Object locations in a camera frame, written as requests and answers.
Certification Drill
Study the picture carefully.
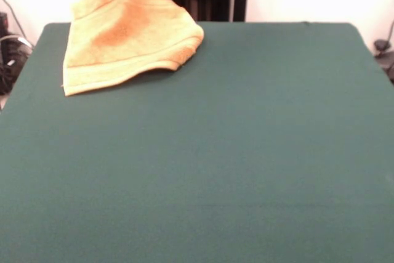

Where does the dark green table cloth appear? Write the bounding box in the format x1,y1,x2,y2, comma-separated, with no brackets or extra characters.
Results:
0,21,394,263

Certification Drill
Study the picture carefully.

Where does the dark grey stand base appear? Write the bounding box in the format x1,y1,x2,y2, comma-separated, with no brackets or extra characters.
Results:
373,39,394,84

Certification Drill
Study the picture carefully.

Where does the black equipment pile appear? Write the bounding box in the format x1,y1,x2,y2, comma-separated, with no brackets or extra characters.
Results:
0,12,34,96

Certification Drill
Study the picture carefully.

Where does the orange terry towel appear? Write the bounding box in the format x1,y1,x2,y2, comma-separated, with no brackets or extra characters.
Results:
61,0,205,97

